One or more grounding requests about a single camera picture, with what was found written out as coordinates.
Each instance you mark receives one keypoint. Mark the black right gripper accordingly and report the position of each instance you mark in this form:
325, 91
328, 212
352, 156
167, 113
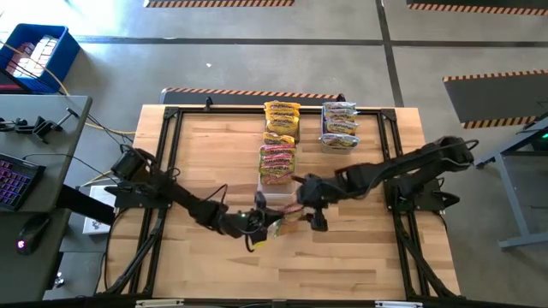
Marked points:
319, 192

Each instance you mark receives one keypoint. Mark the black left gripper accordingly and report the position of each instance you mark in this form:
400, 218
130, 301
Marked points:
248, 222

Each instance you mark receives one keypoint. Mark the clear translucent plastic bin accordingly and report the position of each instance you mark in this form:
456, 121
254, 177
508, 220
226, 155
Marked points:
278, 194

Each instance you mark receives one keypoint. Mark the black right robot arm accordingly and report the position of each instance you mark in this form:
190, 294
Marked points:
406, 169

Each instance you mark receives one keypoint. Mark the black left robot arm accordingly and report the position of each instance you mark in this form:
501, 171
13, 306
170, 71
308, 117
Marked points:
184, 199

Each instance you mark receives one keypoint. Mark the small white plastic bin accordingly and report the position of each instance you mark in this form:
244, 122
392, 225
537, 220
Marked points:
325, 149

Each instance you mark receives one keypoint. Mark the grey translucent plastic bin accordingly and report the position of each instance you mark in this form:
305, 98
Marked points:
297, 137

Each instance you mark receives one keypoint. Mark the black table clamp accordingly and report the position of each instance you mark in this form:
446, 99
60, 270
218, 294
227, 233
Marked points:
208, 102
340, 97

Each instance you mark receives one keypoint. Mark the white booklet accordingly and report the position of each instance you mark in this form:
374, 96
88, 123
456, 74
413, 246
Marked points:
96, 224

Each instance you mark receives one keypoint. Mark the black flat bar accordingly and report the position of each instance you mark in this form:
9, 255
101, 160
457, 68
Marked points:
85, 204

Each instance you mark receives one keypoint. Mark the grey side desk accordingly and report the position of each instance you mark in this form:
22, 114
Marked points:
51, 141

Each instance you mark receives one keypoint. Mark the grey metal desk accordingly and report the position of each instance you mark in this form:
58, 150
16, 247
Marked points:
526, 240

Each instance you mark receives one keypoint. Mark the black computer mouse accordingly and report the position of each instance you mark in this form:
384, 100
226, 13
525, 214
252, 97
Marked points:
32, 233

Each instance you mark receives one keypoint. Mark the black desk clamp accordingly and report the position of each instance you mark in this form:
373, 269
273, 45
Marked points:
43, 126

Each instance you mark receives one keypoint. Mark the black backlit keyboard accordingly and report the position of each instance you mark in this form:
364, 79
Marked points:
17, 184

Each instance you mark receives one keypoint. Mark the blue plastic crate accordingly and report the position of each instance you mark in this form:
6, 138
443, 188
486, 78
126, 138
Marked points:
64, 55

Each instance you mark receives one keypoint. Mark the white cartons stack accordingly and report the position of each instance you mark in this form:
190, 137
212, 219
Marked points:
34, 55

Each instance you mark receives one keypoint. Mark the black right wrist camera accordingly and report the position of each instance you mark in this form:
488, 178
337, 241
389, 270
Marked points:
319, 221

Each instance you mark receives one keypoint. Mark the black aluminium table frame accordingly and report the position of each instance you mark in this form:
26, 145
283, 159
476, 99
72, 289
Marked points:
231, 110

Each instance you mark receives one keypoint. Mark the silver aluminium bracket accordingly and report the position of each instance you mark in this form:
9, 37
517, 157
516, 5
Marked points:
398, 304
162, 304

